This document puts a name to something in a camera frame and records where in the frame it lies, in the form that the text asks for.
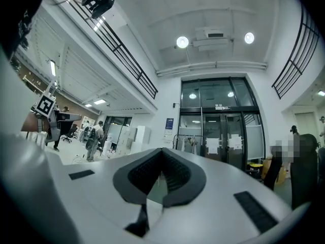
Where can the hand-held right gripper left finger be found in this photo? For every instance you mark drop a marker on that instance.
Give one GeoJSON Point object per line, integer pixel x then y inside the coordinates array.
{"type": "Point", "coordinates": [89, 199]}

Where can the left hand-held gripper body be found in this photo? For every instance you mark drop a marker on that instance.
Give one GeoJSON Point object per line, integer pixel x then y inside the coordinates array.
{"type": "Point", "coordinates": [45, 105]}

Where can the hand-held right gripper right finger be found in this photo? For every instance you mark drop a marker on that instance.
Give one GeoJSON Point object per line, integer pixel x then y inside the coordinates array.
{"type": "Point", "coordinates": [215, 212]}

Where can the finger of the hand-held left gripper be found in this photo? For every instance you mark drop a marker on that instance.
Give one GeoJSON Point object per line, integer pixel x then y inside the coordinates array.
{"type": "Point", "coordinates": [69, 118]}

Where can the person's left forearm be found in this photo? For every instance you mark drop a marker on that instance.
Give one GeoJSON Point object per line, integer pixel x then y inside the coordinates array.
{"type": "Point", "coordinates": [29, 123]}

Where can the white foam box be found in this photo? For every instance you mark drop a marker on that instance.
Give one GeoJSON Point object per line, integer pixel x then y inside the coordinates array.
{"type": "Point", "coordinates": [127, 142]}
{"type": "Point", "coordinates": [144, 138]}

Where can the cardboard box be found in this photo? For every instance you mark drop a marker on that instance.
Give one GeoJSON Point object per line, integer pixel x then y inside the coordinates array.
{"type": "Point", "coordinates": [281, 174]}

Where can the ceiling panel light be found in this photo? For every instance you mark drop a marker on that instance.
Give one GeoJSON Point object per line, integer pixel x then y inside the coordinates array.
{"type": "Point", "coordinates": [99, 102]}

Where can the yellow-lid black bin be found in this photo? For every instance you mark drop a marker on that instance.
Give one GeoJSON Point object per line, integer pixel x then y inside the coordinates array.
{"type": "Point", "coordinates": [255, 164]}

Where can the white paper notice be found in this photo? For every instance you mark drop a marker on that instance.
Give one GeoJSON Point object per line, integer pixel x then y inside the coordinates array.
{"type": "Point", "coordinates": [212, 146]}
{"type": "Point", "coordinates": [234, 142]}

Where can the grey hanging coat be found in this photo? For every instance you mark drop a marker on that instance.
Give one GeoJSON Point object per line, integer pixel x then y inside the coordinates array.
{"type": "Point", "coordinates": [193, 146]}

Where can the white hanging garment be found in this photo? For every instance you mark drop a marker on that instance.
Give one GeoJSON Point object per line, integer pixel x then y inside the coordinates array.
{"type": "Point", "coordinates": [186, 144]}

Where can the black clothes rack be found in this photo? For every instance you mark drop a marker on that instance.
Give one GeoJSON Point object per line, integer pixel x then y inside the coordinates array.
{"type": "Point", "coordinates": [188, 135]}

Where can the black balcony railing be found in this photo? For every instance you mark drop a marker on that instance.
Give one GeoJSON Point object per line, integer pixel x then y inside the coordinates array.
{"type": "Point", "coordinates": [301, 22]}
{"type": "Point", "coordinates": [141, 75]}

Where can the person's black shirt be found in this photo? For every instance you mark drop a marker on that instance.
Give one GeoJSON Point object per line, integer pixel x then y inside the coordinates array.
{"type": "Point", "coordinates": [15, 22]}

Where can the small door sign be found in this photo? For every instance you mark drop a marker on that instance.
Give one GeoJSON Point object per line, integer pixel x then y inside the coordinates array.
{"type": "Point", "coordinates": [223, 108]}

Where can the black framed glass door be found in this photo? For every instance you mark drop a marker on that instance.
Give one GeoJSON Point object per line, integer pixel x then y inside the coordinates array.
{"type": "Point", "coordinates": [215, 95]}

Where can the round ceiling lamp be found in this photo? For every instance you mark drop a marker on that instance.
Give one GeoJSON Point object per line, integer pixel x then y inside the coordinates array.
{"type": "Point", "coordinates": [249, 38]}
{"type": "Point", "coordinates": [182, 42]}

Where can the white ceiling pipe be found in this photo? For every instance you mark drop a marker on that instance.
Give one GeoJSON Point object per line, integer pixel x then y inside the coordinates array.
{"type": "Point", "coordinates": [210, 65]}

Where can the white ceiling air conditioner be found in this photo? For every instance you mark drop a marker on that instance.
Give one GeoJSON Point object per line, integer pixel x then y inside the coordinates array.
{"type": "Point", "coordinates": [210, 43]}

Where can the blue white wall poster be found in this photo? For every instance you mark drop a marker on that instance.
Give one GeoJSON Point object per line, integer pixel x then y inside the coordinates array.
{"type": "Point", "coordinates": [169, 123]}

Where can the black head-worn camera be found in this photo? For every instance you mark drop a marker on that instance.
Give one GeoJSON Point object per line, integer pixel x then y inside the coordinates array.
{"type": "Point", "coordinates": [101, 6]}

